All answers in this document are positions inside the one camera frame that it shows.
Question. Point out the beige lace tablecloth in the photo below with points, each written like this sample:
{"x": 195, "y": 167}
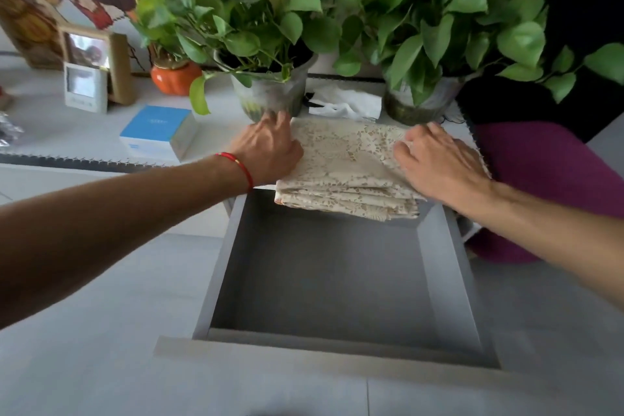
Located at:
{"x": 346, "y": 167}

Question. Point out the white crumpled tissue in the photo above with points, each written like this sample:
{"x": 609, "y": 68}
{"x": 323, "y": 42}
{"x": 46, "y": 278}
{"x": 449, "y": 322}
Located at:
{"x": 348, "y": 101}

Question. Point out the orange pumpkin shaped pot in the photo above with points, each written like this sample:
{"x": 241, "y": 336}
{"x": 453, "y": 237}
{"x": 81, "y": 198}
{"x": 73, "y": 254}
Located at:
{"x": 173, "y": 79}

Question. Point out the person's right forearm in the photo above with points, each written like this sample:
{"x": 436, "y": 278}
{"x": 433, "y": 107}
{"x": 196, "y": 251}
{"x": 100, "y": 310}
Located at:
{"x": 560, "y": 240}

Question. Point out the magenta square stool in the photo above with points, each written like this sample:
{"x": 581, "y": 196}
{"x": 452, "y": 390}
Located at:
{"x": 541, "y": 162}

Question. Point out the small white desk display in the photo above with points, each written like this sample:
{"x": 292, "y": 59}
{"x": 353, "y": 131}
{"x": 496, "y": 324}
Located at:
{"x": 85, "y": 86}

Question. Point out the wooden photo frame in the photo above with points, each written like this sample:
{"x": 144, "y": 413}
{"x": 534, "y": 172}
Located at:
{"x": 122, "y": 69}

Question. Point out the blue white small box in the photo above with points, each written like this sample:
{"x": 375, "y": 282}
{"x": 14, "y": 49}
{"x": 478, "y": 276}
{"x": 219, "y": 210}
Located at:
{"x": 156, "y": 130}

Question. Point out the person's left forearm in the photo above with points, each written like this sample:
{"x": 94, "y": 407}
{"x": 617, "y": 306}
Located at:
{"x": 97, "y": 225}

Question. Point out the green pothos in frosted pot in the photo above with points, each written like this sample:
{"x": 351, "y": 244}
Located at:
{"x": 234, "y": 16}

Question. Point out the black tall unit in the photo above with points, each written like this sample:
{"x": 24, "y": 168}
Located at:
{"x": 585, "y": 6}

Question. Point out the green pothos in glass pot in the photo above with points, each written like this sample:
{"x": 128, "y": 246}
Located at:
{"x": 448, "y": 6}

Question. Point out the grey drawer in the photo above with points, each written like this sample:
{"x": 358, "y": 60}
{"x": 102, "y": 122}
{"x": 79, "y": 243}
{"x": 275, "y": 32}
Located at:
{"x": 322, "y": 274}

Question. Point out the long white tv cabinet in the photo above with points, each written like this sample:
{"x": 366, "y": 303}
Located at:
{"x": 58, "y": 128}

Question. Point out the person's left hand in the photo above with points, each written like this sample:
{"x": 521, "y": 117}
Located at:
{"x": 268, "y": 152}

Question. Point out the person's right hand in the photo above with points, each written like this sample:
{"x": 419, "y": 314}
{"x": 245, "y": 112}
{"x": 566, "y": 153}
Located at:
{"x": 443, "y": 167}

